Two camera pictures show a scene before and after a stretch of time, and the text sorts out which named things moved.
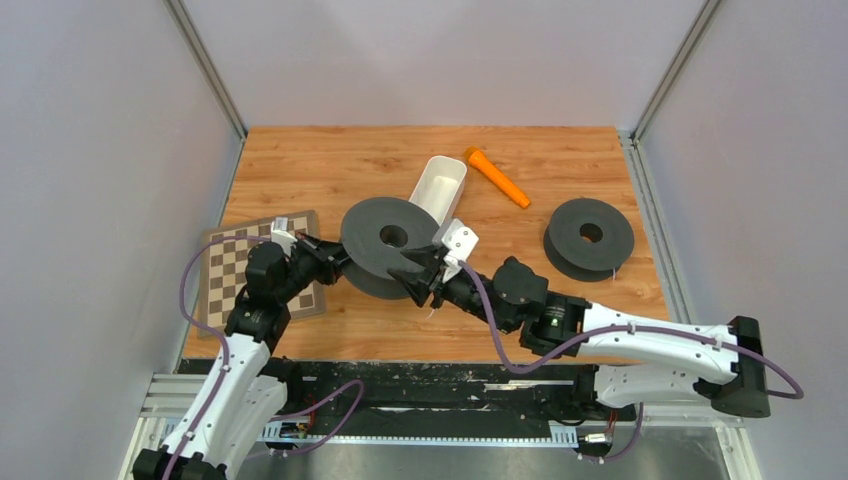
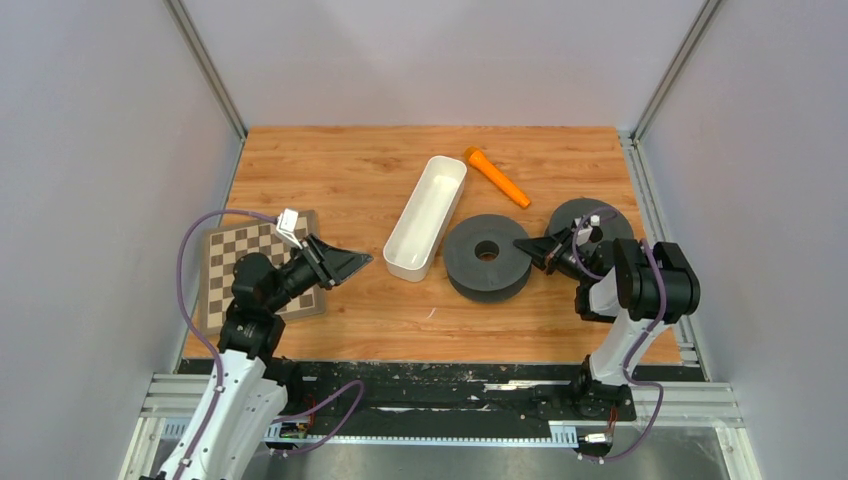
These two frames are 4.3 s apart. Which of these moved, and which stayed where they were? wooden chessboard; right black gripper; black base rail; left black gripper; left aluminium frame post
Moved: right black gripper
Stayed: left aluminium frame post; black base rail; wooden chessboard; left black gripper
